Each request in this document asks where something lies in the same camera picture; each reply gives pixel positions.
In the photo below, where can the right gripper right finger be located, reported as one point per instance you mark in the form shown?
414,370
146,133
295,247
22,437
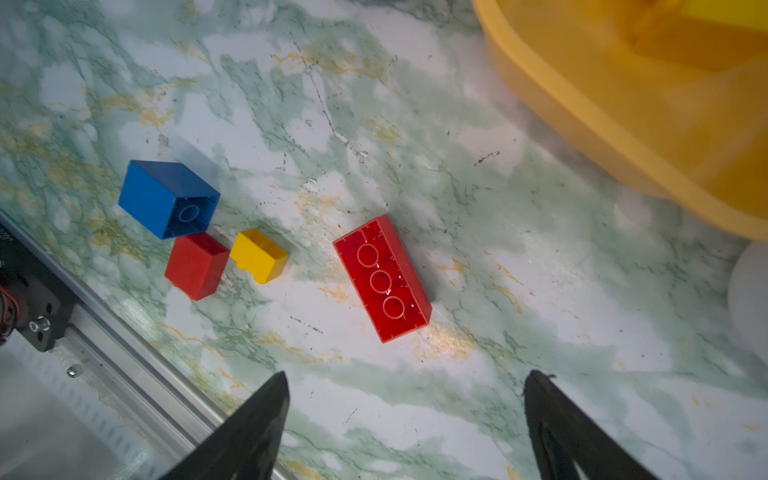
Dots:
567,444

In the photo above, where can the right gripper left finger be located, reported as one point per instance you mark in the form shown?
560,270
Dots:
244,446

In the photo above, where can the small red lego brick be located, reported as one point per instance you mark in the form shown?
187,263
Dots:
196,265

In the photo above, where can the small yellow lego brick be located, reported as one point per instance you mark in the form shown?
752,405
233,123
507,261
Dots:
258,255

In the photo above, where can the white plastic bin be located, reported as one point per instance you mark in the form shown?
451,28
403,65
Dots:
747,298

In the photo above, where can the blue lego brick square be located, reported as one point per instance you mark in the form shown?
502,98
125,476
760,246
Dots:
167,198

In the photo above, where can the yellow plastic bin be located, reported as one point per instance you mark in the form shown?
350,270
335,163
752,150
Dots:
696,137

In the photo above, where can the aluminium front rail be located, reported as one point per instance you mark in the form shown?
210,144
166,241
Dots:
103,352

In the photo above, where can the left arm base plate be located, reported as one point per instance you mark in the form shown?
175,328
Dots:
46,303

